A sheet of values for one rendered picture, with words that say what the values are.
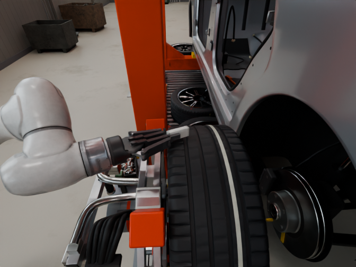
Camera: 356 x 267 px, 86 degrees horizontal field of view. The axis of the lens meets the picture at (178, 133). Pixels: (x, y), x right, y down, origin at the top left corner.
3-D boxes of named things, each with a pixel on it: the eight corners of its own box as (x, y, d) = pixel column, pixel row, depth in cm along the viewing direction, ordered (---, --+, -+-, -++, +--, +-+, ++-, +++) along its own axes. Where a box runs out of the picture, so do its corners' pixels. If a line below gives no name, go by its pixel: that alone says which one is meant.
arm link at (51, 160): (86, 175, 41) (72, 121, 45) (-7, 203, 35) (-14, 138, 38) (91, 183, 50) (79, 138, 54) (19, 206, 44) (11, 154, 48)
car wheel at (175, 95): (162, 107, 246) (161, 90, 232) (206, 96, 269) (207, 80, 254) (186, 136, 200) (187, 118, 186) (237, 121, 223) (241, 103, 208)
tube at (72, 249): (141, 251, 53) (135, 233, 46) (69, 255, 52) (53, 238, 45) (146, 194, 66) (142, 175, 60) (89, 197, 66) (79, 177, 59)
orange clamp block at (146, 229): (166, 236, 49) (165, 247, 40) (134, 238, 48) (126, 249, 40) (165, 207, 51) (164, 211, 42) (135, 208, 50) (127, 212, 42)
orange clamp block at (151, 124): (165, 141, 75) (165, 118, 76) (145, 141, 74) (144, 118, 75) (166, 142, 82) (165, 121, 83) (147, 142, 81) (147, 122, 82)
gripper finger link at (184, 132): (167, 132, 55) (168, 133, 55) (188, 126, 58) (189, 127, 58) (167, 140, 57) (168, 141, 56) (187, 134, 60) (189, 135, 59)
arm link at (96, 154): (90, 184, 46) (116, 176, 48) (80, 153, 41) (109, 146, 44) (87, 163, 53) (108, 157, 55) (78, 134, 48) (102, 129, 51)
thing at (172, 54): (203, 69, 279) (205, 44, 257) (167, 70, 277) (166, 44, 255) (201, 65, 292) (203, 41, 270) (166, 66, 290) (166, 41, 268)
